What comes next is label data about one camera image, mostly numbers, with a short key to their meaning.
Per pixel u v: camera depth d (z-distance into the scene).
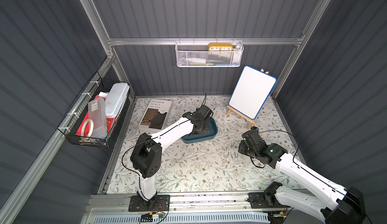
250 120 0.96
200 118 0.67
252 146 0.61
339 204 0.39
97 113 0.69
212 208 0.73
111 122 0.70
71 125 0.61
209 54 0.90
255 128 0.73
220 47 0.87
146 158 0.47
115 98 0.74
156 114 1.05
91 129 0.62
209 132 0.99
